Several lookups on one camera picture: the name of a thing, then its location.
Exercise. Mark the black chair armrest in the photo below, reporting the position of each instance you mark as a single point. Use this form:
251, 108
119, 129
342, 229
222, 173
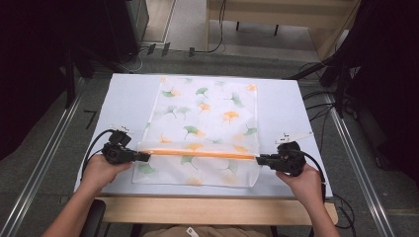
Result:
94, 219

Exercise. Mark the dark curtain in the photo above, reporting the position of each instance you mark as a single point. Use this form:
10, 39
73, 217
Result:
388, 82

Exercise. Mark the light wooden bench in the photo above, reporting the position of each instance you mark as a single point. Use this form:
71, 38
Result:
290, 13

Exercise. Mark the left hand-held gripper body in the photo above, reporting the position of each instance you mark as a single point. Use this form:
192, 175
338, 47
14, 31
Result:
117, 152

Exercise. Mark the black cabinet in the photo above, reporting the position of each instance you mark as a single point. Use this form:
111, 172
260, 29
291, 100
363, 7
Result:
126, 26

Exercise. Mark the white clothing label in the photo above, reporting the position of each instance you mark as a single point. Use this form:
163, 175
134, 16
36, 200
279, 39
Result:
192, 232

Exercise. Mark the metal floor rail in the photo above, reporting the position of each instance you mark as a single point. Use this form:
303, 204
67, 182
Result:
359, 171
36, 184

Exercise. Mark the person's left hand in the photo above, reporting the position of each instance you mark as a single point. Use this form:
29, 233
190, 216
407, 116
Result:
99, 173

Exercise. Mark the white leaf-print mesh bag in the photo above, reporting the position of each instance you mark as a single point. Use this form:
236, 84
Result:
204, 108

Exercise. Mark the person's right hand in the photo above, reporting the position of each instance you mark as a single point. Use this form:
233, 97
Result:
304, 187

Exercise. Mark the light wooden table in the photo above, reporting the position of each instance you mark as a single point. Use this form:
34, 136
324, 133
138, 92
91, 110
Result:
210, 210

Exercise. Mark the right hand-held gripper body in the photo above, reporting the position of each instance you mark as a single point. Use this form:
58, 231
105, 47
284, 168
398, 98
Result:
288, 159

